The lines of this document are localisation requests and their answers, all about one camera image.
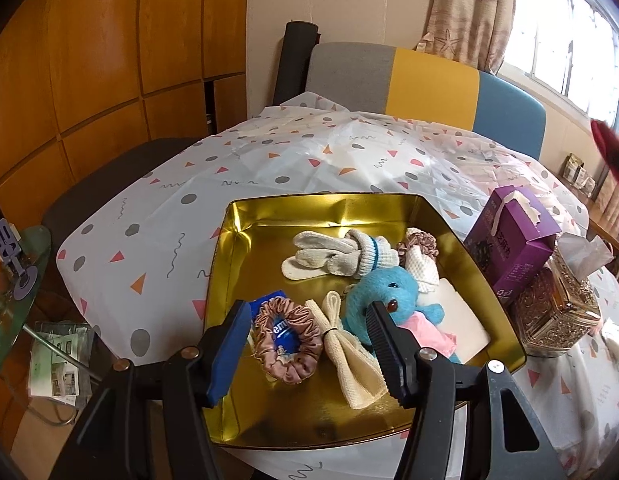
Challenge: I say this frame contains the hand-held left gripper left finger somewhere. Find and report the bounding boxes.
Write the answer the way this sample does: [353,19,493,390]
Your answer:
[50,300,255,480]

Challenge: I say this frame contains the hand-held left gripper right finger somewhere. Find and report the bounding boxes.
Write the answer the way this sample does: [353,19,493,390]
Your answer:
[364,301,565,480]

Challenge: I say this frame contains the blue plush bear pink cape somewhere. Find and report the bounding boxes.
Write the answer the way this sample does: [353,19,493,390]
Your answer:
[342,266,457,356]

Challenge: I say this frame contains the gold tin tray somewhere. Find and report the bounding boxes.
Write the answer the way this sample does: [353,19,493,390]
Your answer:
[202,192,527,448]

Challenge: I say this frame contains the pink satin scrunchie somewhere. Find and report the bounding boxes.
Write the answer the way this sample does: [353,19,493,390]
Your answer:
[252,296,324,387]

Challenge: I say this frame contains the cream tied cloth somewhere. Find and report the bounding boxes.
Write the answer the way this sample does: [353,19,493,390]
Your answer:
[304,291,387,408]

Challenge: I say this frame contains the blue snack packet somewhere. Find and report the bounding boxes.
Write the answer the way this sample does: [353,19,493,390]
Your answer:
[247,289,300,361]

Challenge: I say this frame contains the white wet wipes pack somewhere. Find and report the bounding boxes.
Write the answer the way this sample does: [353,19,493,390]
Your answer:
[419,277,491,365]

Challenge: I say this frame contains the white waffle cloth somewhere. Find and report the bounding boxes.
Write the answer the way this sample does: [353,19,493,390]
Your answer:
[404,250,443,295]

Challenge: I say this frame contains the white knit gloves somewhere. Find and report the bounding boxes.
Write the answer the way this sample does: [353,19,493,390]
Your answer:
[281,228,400,281]

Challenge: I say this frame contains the small pink scrunchie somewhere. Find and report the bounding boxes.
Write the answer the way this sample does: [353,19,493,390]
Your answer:
[397,227,439,261]

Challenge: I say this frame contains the purple cardboard box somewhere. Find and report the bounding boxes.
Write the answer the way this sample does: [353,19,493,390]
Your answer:
[463,185,563,302]

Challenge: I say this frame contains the gold ornate tissue box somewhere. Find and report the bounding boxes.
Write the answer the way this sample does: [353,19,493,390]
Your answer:
[509,250,603,358]

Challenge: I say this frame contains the stack of papers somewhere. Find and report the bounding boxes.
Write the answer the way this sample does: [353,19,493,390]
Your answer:
[28,321,95,401]

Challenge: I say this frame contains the glass side table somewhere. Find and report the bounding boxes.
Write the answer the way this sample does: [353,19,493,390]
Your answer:
[0,225,105,426]

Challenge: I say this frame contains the purple figure stand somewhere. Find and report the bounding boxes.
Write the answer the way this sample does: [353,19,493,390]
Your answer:
[0,220,39,301]

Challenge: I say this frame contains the white tissue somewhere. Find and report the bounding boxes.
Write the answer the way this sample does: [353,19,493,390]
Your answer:
[557,232,615,281]

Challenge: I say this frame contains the white fluffy item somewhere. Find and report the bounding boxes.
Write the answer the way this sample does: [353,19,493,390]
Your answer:
[599,322,619,361]

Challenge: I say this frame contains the box of packets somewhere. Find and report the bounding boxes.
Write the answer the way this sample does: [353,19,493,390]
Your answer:
[562,152,597,198]

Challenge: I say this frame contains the red object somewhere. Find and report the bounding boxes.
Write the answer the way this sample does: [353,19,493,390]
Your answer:
[589,119,619,186]

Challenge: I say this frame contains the wooden wardrobe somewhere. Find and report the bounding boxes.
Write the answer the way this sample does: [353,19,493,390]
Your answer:
[0,0,250,271]

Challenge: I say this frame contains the beige patterned curtain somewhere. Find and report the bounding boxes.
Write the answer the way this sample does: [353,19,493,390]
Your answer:
[414,0,523,73]

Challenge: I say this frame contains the window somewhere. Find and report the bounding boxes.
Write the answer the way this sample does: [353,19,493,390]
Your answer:
[499,0,619,126]

